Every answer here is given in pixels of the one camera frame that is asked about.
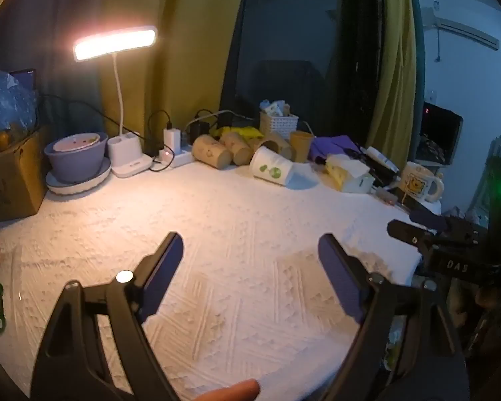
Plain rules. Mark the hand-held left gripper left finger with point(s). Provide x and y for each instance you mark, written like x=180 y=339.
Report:
x=163 y=275

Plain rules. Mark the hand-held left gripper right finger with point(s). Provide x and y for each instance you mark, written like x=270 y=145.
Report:
x=338 y=277

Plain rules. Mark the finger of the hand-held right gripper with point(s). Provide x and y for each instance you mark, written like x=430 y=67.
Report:
x=426 y=218
x=407 y=236

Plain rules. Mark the white paper cup green print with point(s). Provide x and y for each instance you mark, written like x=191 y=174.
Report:
x=271 y=167

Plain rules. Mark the brown paper cup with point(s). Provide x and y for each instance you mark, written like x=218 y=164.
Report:
x=300 y=146
x=211 y=150
x=236 y=146
x=276 y=144

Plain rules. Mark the person's right hand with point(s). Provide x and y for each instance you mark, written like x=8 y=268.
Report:
x=459 y=303

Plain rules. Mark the person's left hand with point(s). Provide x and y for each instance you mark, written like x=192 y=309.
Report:
x=229 y=392

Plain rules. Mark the white mug yellow bear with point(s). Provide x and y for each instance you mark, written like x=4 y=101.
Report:
x=419 y=181

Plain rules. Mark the white textured table cloth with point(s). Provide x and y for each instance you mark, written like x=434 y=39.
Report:
x=200 y=250

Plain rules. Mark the white tube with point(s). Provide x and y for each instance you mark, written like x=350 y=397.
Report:
x=382 y=159

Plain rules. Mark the black monitor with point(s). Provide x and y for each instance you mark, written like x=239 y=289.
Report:
x=440 y=133

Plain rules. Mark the yellow white tissue pack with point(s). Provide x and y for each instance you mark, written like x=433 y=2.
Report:
x=347 y=172

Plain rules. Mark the purple cloth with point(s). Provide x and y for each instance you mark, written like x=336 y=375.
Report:
x=332 y=147

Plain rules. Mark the white power strip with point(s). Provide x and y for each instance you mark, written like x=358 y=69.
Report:
x=173 y=158

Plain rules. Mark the white plate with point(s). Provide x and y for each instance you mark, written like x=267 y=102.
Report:
x=78 y=181

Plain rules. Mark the white charger plug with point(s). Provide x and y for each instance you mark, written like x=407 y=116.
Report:
x=172 y=137

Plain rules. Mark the purple bowl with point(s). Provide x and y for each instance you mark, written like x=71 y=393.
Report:
x=77 y=156

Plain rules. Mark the black charger plug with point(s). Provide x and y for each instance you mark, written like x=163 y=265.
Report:
x=198 y=128

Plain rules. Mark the yellow curtain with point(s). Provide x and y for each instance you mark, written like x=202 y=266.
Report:
x=396 y=62
x=171 y=50

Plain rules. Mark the white woven basket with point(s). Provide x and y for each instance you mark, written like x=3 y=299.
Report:
x=278 y=124

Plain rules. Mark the yellow packet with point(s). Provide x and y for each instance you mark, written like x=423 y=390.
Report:
x=247 y=132

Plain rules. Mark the cardboard box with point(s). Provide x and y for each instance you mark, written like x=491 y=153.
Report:
x=12 y=175

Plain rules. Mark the white desk lamp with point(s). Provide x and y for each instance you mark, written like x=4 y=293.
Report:
x=123 y=92

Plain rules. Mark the white air conditioner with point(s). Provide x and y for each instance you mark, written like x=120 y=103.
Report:
x=463 y=29

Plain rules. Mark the blue plastic bag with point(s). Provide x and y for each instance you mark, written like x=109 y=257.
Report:
x=6 y=104

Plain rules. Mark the dark tablet screen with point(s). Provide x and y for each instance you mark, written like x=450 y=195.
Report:
x=23 y=78

